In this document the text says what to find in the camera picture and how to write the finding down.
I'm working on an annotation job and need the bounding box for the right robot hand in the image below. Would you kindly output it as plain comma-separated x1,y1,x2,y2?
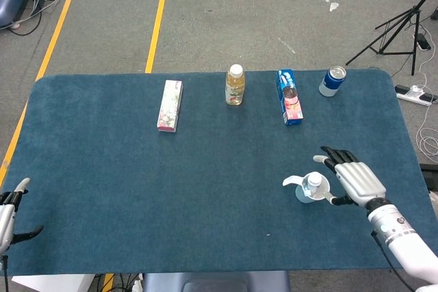
313,146,387,207

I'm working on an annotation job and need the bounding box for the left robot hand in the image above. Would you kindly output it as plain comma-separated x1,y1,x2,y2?
0,177,44,254

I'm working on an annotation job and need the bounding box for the floral toothpaste tube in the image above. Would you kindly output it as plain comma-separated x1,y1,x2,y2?
306,172,324,200

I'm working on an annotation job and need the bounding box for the white cup with handle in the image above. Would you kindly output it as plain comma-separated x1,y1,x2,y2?
282,171,331,204

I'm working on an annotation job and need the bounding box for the blue soda can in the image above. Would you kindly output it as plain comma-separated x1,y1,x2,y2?
318,65,347,97

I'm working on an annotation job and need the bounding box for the blue cookie box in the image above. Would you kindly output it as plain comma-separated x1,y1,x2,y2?
275,68,305,127

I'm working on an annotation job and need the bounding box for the yellow juice bottle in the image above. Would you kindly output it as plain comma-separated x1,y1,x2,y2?
224,64,246,105

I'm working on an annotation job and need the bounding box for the floral pink white box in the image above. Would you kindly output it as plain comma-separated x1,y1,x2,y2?
156,79,184,133

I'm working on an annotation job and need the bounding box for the white power strip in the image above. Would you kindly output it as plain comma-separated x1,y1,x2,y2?
395,83,438,107

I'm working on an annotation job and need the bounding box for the blue table mat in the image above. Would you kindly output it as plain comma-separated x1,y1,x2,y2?
0,68,429,276

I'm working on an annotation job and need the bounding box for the black tripod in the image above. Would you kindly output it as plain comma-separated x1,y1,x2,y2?
345,0,438,77

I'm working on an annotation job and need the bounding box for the black power adapter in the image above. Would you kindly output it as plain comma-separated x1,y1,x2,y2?
416,34,432,50

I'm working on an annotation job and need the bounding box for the white cable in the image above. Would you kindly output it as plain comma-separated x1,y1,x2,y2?
415,52,438,160

